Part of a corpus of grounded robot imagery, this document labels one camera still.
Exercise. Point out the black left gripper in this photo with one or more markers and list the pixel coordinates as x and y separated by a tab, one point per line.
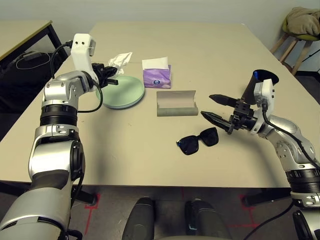
100	75

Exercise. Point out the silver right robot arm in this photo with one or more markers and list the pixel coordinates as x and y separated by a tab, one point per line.
282	127

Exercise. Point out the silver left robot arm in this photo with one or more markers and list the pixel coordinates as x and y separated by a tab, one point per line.
57	150

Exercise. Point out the dark left robot leg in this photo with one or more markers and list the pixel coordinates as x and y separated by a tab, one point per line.
140	220

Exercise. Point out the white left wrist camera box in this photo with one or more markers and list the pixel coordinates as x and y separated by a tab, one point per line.
80	55

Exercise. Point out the grey glasses case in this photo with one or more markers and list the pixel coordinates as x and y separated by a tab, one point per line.
175	101

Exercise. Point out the black sunglasses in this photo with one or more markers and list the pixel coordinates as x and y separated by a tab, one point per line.
188	147

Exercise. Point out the green stool cushion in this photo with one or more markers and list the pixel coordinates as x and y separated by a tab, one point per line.
307	37

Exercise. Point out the white power strip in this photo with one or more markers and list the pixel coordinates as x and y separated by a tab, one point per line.
31	55

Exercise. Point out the dark robot leg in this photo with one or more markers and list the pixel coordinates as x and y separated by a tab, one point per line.
140	220
205	220

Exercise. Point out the purple tissue pack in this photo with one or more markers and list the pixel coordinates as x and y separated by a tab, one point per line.
157	77

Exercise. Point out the beige jacket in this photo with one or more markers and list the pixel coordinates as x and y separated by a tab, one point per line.
300	21

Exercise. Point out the white tissue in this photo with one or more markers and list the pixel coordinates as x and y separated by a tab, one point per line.
120	60

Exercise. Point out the black cup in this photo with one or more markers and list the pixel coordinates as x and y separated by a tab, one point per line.
250	90

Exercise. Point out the light blue plate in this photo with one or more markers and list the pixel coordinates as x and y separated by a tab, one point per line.
125	107

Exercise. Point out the dark right robot leg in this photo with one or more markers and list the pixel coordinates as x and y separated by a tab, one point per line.
205	220

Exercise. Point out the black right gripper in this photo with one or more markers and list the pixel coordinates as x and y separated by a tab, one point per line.
242	117

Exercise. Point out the light green plate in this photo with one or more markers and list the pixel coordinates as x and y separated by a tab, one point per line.
125	92

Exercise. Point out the wooden stool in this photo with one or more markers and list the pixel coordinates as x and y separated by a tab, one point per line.
301	53

